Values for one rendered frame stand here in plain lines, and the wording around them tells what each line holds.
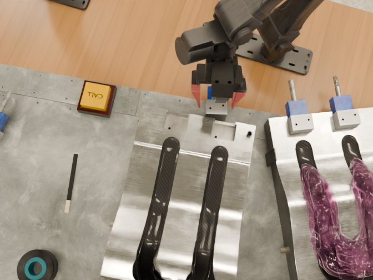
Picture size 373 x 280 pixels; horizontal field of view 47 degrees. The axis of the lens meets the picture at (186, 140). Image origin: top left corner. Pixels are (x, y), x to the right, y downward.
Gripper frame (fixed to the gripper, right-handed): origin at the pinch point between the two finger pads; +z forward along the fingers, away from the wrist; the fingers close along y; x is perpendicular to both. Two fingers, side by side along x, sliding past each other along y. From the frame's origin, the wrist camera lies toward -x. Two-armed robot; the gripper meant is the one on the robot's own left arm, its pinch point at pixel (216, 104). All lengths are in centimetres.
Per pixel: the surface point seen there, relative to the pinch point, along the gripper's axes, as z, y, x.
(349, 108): -1.8, 31.0, -1.6
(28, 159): 11.2, -44.3, -10.0
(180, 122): 1.3, -8.2, -5.5
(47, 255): 19, -36, -31
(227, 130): 1.9, 2.7, -6.8
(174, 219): 9.4, -8.5, -26.6
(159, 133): 0.7, -12.9, -9.9
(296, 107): -1.6, 18.6, -1.8
